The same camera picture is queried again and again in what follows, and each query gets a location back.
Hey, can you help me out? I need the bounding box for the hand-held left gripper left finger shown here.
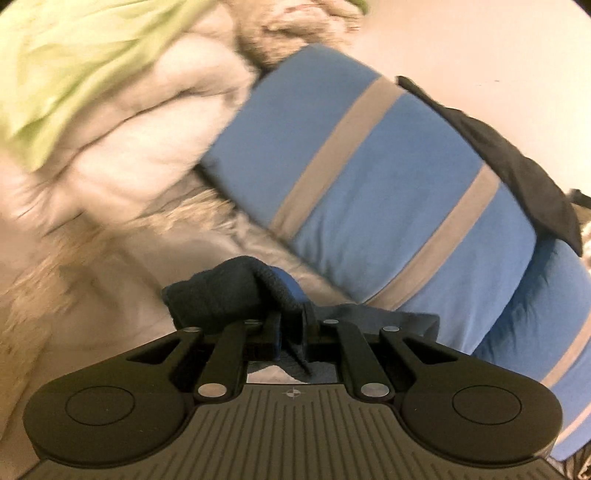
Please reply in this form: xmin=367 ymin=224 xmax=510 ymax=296
xmin=124 ymin=310 xmax=283 ymax=402

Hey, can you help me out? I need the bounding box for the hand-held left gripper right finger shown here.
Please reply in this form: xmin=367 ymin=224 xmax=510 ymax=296
xmin=302 ymin=305 xmax=467 ymax=402

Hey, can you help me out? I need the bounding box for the blue fleece jacket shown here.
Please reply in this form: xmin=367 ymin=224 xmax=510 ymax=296
xmin=161 ymin=256 xmax=440 ymax=384

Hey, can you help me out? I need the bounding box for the blue grey-striped pillow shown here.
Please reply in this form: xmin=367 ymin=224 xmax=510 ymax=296
xmin=466 ymin=237 xmax=591 ymax=462
xmin=198 ymin=44 xmax=555 ymax=356

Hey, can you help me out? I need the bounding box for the cream quilted comforter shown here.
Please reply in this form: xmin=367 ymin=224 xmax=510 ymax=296
xmin=0 ymin=9 xmax=259 ymax=232

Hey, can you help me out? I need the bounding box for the black garment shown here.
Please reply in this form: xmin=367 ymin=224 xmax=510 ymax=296
xmin=397 ymin=76 xmax=585 ymax=257

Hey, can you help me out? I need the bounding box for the beige lace blanket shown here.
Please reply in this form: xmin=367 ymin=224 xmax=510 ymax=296
xmin=231 ymin=0 xmax=368 ymax=75

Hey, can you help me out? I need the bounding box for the light green sheet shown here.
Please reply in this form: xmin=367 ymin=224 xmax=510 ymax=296
xmin=0 ymin=0 xmax=218 ymax=172

